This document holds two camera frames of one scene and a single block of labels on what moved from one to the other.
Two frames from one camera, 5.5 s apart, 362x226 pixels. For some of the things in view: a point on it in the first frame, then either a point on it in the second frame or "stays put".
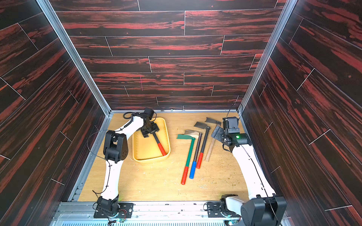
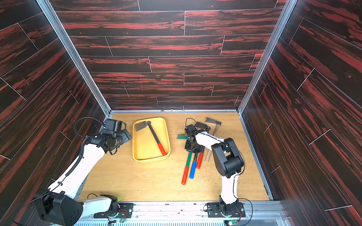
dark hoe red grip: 208,129 stays put
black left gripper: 155,128 -> 126,135
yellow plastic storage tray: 147,149 stays put
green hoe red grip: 185,169 stays put
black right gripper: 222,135 -> 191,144
